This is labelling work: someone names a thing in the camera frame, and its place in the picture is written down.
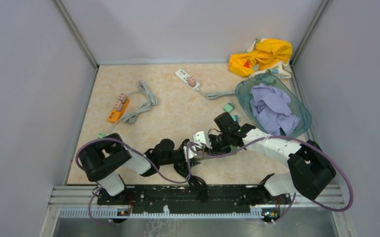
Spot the pink plug lower orange strip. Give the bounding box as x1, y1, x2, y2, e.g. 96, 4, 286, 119
113, 100, 124, 112

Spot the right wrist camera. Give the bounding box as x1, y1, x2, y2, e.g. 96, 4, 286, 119
193, 131, 211, 149

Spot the purple cable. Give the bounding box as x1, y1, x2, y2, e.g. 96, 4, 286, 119
186, 135, 354, 226
75, 137, 194, 226

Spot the teal plastic basket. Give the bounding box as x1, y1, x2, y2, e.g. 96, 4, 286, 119
235, 74, 311, 137

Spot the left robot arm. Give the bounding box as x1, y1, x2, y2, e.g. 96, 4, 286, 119
75, 133, 196, 204

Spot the purple cloth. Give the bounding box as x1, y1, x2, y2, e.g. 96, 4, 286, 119
250, 83, 300, 136

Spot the teal plug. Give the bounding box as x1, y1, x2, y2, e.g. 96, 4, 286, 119
231, 115, 240, 122

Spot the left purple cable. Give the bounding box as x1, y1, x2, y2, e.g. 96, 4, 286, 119
75, 137, 194, 226

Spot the grey coiled cable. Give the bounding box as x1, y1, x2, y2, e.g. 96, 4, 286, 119
106, 80, 159, 136

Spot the pink plug on white strip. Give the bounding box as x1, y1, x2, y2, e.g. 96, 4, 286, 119
187, 77, 197, 88

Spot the orange power strip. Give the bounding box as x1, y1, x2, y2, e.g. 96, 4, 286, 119
108, 98, 130, 123

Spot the yellow cloth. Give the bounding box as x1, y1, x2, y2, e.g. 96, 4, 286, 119
228, 38, 293, 79

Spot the grey cable of white strip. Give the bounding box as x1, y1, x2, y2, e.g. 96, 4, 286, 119
197, 87, 237, 101

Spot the green power strip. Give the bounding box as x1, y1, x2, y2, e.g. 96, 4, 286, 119
195, 146, 237, 160

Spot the black power cord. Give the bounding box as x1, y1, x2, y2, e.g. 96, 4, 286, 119
174, 161, 210, 202

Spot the white power strip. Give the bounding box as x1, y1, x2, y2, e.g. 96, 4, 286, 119
175, 69, 200, 90

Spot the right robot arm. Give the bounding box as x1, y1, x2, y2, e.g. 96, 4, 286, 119
208, 112, 337, 203

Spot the light green plug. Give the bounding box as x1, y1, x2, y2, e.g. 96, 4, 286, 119
223, 103, 235, 113

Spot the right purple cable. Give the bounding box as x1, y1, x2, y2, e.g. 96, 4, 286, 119
186, 135, 354, 226

